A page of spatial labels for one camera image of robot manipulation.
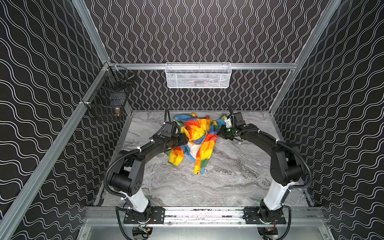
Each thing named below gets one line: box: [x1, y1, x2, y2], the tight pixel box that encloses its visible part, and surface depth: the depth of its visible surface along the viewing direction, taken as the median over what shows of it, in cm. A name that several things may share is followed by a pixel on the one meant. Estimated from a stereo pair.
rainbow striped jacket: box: [166, 112, 228, 175], surface depth 97 cm
